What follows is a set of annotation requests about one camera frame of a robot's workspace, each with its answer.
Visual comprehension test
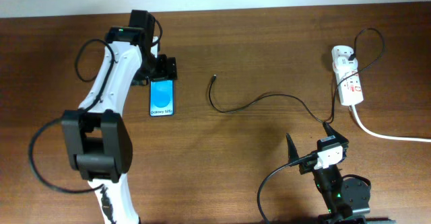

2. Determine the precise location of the thin black charging cable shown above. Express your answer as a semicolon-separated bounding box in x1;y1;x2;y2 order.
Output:
207;28;386;124

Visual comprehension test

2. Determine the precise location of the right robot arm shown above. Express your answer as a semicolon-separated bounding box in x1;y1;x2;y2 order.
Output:
286;122;371;223

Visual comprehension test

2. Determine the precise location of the blue screen smartphone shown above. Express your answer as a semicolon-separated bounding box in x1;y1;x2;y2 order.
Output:
150;80;174;117

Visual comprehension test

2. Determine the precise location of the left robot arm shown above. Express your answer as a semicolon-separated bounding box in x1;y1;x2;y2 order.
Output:
61;9;177;223

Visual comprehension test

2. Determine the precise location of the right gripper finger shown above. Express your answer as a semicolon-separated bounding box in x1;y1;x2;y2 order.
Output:
323;122;348;143
286;133;299;166

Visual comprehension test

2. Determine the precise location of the white power strip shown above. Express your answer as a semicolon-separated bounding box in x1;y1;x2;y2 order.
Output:
331;45;364;106

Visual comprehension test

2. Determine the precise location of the thick white power cord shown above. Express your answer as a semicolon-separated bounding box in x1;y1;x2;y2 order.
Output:
350;104;431;143

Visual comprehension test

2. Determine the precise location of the white USB charger plug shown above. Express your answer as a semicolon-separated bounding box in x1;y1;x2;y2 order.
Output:
333;56;358;73

